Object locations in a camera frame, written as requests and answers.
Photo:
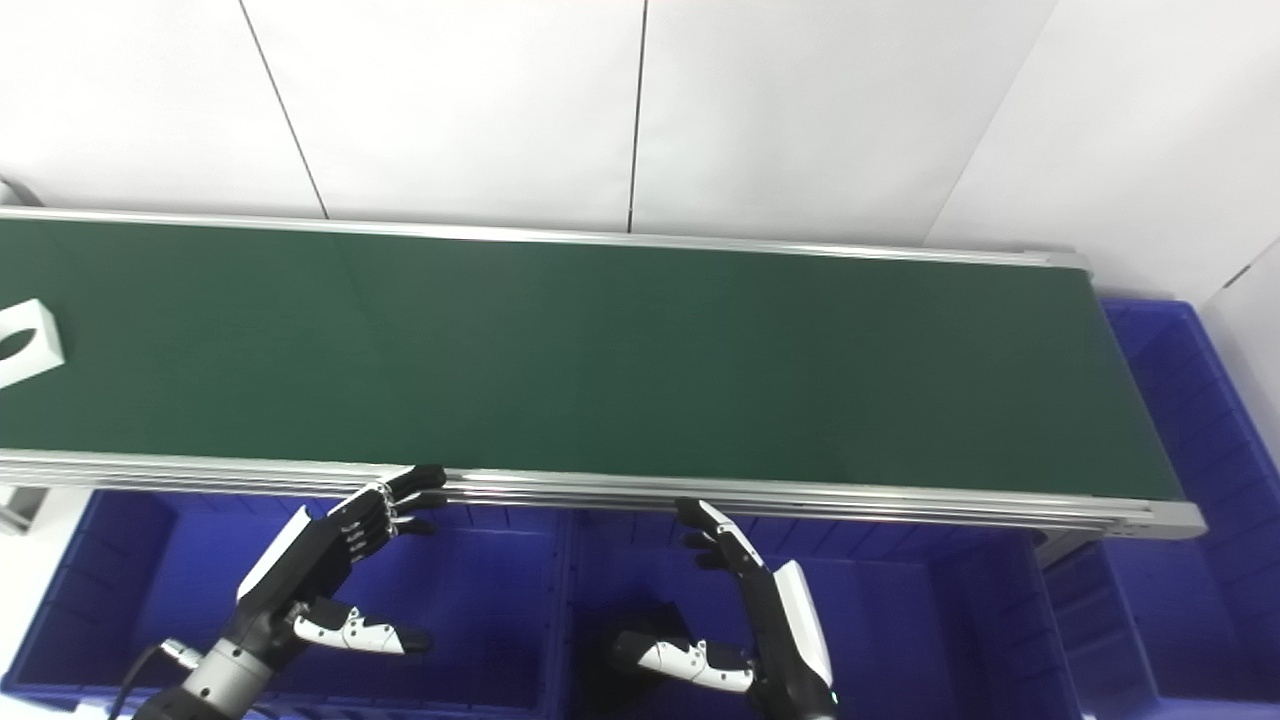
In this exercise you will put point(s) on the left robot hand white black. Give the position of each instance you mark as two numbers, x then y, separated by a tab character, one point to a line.
300	570

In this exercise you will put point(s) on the white square part with hole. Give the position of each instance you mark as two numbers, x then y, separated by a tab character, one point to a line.
40	345

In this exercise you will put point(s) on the blue plastic bin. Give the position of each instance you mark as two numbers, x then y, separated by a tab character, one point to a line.
1200	520
900	620
480	600

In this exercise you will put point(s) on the green conveyor belt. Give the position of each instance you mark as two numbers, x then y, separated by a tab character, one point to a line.
800	497
620	360

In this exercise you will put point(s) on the black part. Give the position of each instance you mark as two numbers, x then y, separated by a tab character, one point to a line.
650	618

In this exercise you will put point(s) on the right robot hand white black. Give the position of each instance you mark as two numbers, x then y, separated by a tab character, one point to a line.
790	640

